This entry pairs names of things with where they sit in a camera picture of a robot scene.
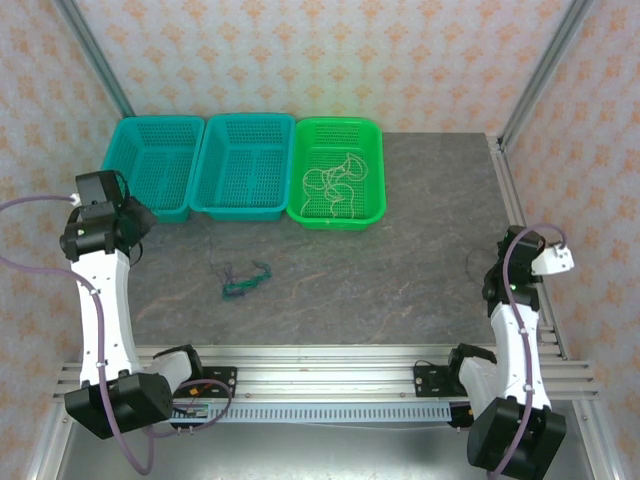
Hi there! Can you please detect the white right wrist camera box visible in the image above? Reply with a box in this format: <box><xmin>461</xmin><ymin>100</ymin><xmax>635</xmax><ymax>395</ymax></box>
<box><xmin>530</xmin><ymin>243</ymin><xmax>575</xmax><ymax>276</ymax></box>

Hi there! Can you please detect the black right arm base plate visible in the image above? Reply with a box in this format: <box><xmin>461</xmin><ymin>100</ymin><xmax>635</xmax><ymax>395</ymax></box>
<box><xmin>413</xmin><ymin>363</ymin><xmax>471</xmax><ymax>400</ymax></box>

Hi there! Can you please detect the green plastic basket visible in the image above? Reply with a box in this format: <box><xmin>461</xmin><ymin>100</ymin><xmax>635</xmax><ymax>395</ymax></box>
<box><xmin>284</xmin><ymin>117</ymin><xmax>387</xmax><ymax>233</ymax></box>

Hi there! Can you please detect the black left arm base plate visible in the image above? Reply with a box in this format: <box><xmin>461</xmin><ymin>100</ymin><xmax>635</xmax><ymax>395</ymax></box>
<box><xmin>172</xmin><ymin>366</ymin><xmax>239</xmax><ymax>400</ymax></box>

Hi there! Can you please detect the aluminium corner post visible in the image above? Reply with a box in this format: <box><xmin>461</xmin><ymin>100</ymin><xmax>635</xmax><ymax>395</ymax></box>
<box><xmin>499</xmin><ymin>0</ymin><xmax>596</xmax><ymax>146</ymax></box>
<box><xmin>54</xmin><ymin>0</ymin><xmax>135</xmax><ymax>119</ymax></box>

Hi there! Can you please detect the thin green cable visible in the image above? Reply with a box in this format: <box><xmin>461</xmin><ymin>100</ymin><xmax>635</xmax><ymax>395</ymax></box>
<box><xmin>221</xmin><ymin>259</ymin><xmax>274</xmax><ymax>302</ymax></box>

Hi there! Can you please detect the aluminium lower frame rail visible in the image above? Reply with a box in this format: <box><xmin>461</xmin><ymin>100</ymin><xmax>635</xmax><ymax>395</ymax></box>
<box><xmin>27</xmin><ymin>414</ymin><xmax>71</xmax><ymax>480</ymax></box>
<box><xmin>564</xmin><ymin>399</ymin><xmax>619</xmax><ymax>480</ymax></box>

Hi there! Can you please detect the thin white cable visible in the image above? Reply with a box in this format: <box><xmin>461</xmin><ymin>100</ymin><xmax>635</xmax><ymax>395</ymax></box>
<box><xmin>302</xmin><ymin>152</ymin><xmax>372</xmax><ymax>224</ymax></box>

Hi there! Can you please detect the aluminium table side rail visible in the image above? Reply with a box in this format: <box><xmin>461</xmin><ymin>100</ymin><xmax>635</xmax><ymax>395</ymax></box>
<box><xmin>487</xmin><ymin>133</ymin><xmax>569</xmax><ymax>359</ymax></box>

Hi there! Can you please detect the slotted grey cable duct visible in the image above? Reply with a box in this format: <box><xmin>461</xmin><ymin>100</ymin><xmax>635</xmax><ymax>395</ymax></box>
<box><xmin>169</xmin><ymin>403</ymin><xmax>454</xmax><ymax>424</ymax></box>

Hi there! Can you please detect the aluminium mounting rail beam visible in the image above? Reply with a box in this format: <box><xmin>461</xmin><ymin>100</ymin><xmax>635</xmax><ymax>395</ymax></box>
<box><xmin>53</xmin><ymin>344</ymin><xmax>600</xmax><ymax>401</ymax></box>

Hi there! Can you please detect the small circuit board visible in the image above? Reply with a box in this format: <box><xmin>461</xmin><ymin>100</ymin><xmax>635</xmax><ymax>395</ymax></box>
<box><xmin>172</xmin><ymin>402</ymin><xmax>210</xmax><ymax>420</ymax></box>

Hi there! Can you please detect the teal plastic basket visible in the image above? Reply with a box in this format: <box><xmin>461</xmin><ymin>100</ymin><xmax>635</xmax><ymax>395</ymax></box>
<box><xmin>188</xmin><ymin>113</ymin><xmax>297</xmax><ymax>223</ymax></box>
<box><xmin>99</xmin><ymin>115</ymin><xmax>207</xmax><ymax>225</ymax></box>

